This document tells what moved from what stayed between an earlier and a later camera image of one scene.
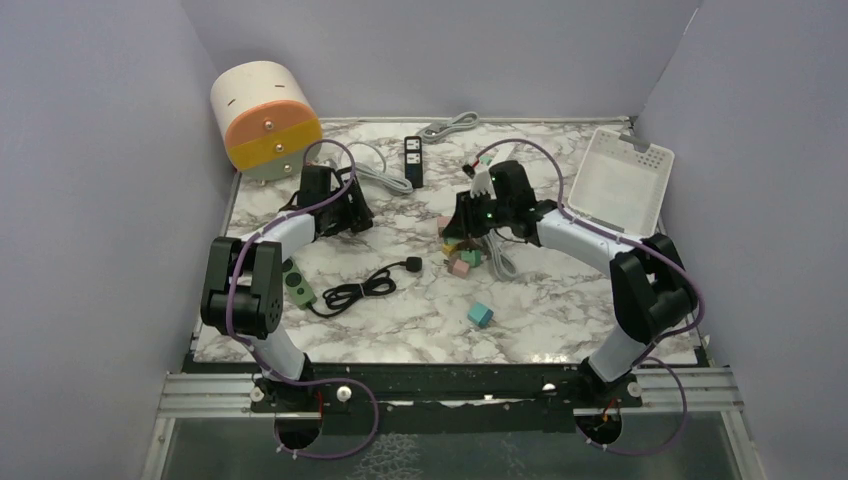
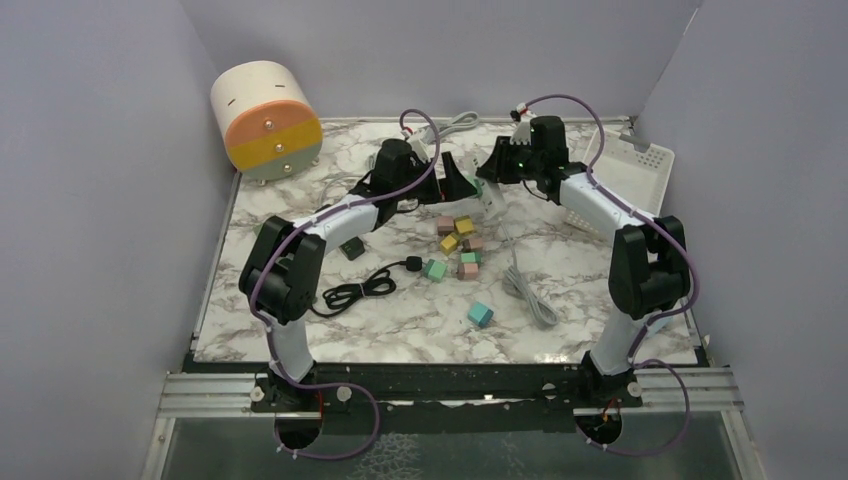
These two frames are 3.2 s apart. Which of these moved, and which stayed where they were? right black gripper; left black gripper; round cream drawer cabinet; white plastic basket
Moved: left black gripper; right black gripper
Stayed: round cream drawer cabinet; white plastic basket
